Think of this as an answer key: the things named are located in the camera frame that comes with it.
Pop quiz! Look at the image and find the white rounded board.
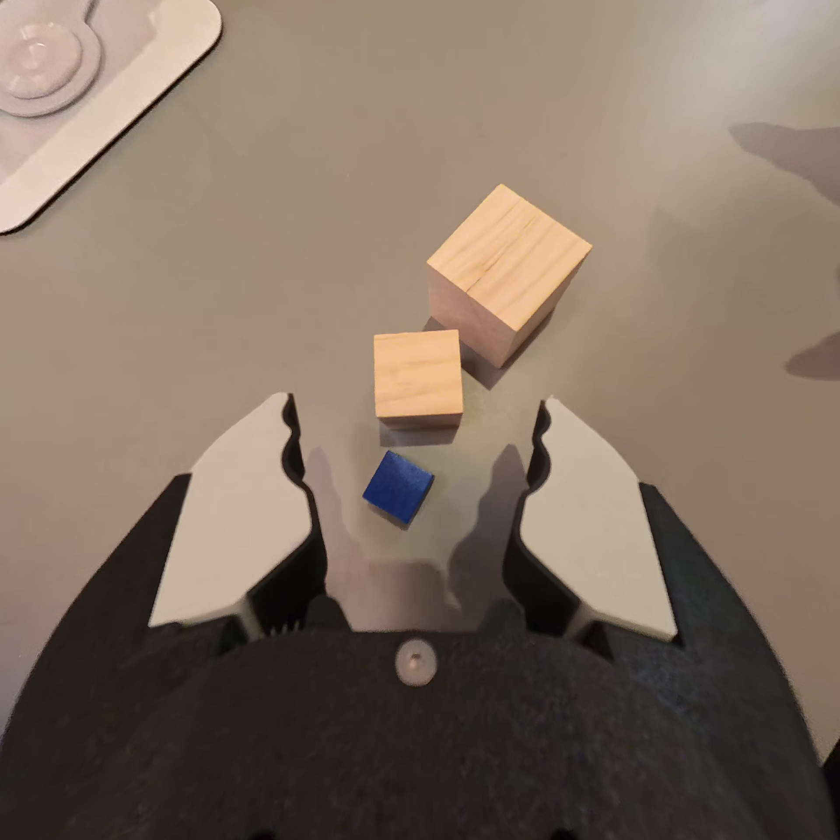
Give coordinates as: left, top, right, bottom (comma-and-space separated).
0, 0, 223, 235

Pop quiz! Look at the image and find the blue wooden cube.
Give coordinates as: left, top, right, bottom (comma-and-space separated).
362, 450, 436, 527

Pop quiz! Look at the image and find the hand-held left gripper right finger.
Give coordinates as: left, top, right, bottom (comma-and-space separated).
503, 395, 679, 644

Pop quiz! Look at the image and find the large wooden cube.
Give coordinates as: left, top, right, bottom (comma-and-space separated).
427, 184, 593, 368

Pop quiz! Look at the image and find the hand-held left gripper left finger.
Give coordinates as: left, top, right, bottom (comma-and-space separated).
148, 392, 328, 643

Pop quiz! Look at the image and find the clear plastic blister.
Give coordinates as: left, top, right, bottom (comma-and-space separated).
0, 0, 106, 119

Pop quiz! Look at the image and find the medium wooden cube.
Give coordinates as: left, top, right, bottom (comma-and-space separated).
373, 329, 465, 429

